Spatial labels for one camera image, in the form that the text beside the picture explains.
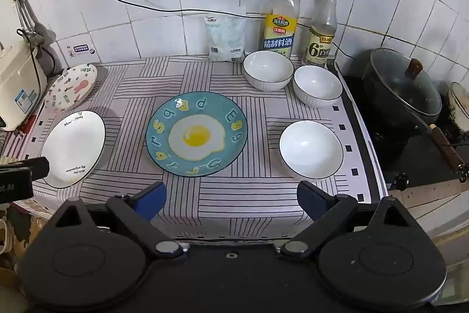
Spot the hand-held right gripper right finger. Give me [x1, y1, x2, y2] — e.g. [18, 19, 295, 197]
[280, 181, 411, 258]

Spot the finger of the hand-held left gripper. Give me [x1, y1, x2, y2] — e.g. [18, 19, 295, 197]
[20, 157, 50, 181]

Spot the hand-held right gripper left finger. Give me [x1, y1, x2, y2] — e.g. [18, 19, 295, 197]
[47, 182, 184, 260]

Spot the white plate with black rim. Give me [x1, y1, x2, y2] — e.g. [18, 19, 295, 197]
[40, 110, 106, 189]

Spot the smooth white bowl black rim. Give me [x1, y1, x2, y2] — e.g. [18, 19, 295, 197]
[279, 120, 344, 179]

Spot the blue fried egg plate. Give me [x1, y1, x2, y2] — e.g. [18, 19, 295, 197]
[146, 92, 249, 177]

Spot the rabbit and carrot print plate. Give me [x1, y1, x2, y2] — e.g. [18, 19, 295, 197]
[44, 64, 98, 113]

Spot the striped tablecloth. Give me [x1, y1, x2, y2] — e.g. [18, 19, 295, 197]
[2, 54, 389, 241]

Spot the white rice cooker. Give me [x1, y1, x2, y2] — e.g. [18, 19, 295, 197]
[0, 29, 48, 132]

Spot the black stove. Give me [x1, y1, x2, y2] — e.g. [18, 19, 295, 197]
[334, 58, 469, 197]

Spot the small ribbed white bowl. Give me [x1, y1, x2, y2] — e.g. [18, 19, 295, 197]
[293, 65, 344, 108]

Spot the large ribbed white bowl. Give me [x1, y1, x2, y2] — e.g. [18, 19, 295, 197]
[243, 50, 294, 92]

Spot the glass lid with wooden knob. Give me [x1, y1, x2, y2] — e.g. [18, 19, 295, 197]
[369, 48, 443, 116]

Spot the clear vinegar bottle yellow cap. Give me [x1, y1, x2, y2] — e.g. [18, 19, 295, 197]
[301, 0, 338, 68]

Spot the white salt bag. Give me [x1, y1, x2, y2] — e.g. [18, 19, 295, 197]
[204, 5, 247, 63]

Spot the white enamel cup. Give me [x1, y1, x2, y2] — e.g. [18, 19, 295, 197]
[448, 82, 469, 133]

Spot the cooking wine bottle yellow label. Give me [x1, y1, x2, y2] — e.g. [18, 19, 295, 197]
[262, 0, 300, 60]

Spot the black wok with wooden handle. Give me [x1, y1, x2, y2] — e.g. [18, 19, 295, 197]
[361, 47, 469, 184]

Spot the black cable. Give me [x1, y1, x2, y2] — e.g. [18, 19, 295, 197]
[108, 0, 358, 61]

